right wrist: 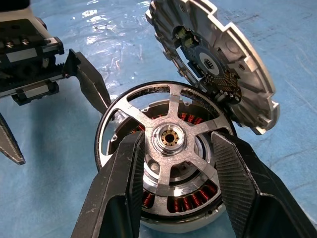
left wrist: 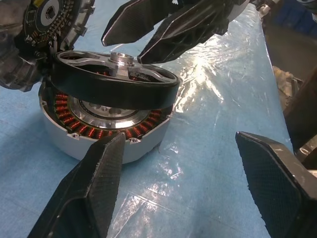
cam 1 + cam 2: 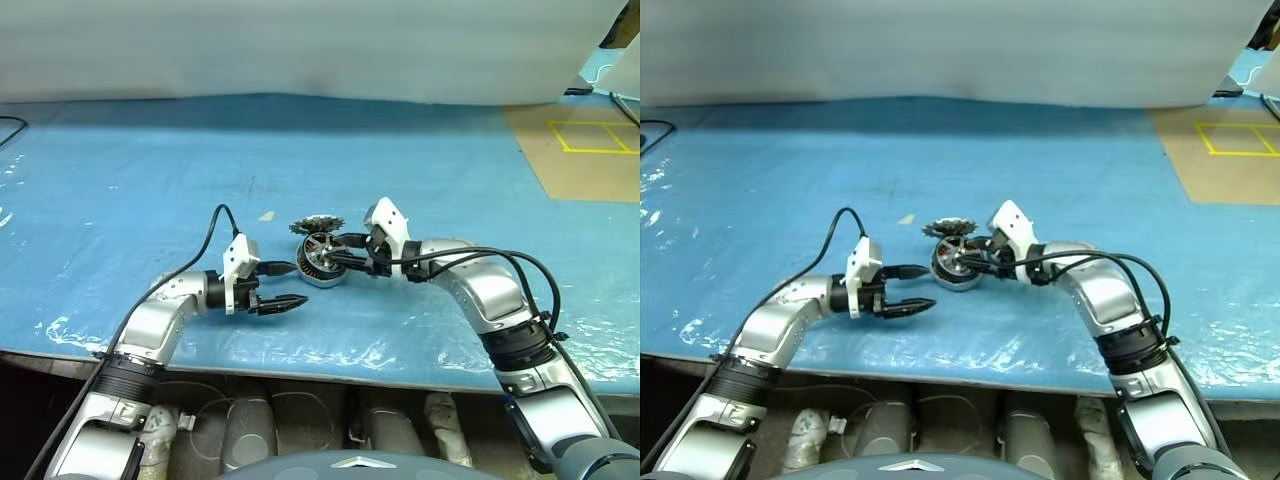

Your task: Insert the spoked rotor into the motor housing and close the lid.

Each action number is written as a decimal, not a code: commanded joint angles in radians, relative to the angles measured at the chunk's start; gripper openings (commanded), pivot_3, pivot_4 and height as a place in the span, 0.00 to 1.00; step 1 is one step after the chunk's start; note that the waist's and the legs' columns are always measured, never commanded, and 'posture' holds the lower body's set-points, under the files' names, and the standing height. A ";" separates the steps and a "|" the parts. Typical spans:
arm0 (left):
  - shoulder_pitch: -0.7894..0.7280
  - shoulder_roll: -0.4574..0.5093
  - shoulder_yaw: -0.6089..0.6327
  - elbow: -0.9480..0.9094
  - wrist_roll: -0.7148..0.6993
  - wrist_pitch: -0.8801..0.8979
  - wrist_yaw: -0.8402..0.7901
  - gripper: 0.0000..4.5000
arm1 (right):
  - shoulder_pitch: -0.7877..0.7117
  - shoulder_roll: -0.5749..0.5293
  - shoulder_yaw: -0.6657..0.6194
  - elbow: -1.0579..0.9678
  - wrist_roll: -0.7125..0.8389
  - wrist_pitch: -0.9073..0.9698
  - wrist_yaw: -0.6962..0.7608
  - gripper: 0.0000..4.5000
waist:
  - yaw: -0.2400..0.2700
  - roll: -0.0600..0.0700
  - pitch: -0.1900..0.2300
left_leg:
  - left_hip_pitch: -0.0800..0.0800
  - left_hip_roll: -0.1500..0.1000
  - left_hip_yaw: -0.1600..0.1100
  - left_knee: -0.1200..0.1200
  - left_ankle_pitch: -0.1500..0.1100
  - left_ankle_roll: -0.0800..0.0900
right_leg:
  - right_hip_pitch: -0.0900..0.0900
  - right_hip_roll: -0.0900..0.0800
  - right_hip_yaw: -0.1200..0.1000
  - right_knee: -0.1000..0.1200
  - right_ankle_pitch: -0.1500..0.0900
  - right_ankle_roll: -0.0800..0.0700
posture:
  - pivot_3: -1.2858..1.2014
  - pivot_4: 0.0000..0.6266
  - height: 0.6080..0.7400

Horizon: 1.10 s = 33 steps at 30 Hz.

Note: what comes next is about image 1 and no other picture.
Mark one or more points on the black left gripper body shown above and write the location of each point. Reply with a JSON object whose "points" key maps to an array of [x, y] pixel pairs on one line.
{"points": [[24, 49]]}

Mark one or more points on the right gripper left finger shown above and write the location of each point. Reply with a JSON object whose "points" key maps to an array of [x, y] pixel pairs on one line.
{"points": [[116, 186]]}

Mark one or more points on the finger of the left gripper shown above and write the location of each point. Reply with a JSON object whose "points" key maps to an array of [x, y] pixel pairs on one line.
{"points": [[86, 79], [10, 146]]}

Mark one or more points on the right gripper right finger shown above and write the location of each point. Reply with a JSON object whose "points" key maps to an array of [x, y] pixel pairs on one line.
{"points": [[252, 193]]}

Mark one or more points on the silver motor housing copper windings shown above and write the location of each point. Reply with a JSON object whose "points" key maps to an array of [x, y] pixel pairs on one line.
{"points": [[178, 225]]}

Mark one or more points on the silver toothed motor lid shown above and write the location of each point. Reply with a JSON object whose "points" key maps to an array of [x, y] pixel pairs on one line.
{"points": [[247, 74]]}

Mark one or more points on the blue plastic table cover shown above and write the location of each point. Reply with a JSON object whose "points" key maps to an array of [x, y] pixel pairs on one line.
{"points": [[49, 198]]}

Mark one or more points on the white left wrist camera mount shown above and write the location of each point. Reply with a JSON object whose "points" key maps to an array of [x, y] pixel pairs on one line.
{"points": [[17, 16]]}

